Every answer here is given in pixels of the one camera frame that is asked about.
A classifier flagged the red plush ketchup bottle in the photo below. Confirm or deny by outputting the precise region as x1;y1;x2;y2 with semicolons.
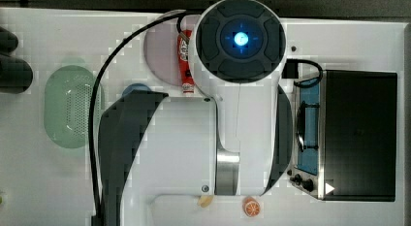
177;35;195;94

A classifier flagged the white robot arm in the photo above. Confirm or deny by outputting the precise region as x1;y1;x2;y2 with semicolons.
98;0;287;226

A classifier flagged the grey round plate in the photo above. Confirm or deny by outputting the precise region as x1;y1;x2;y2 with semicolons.
143;10;198;91

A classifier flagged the blue small bowl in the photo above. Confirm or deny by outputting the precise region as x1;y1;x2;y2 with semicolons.
122;83;151;97

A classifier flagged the banana toy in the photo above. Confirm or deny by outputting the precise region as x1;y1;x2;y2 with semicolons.
197;195;213;208

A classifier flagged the orange slice toy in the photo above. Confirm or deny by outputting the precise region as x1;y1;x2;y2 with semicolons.
242;197;261;217

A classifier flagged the green perforated colander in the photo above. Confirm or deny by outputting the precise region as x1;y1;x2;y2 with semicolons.
44;65;95;148

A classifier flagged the black toaster oven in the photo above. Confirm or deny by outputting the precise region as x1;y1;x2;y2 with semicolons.
287;70;397;202

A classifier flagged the black object at left edge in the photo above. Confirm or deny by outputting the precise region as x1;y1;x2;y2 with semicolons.
0;27;33;94

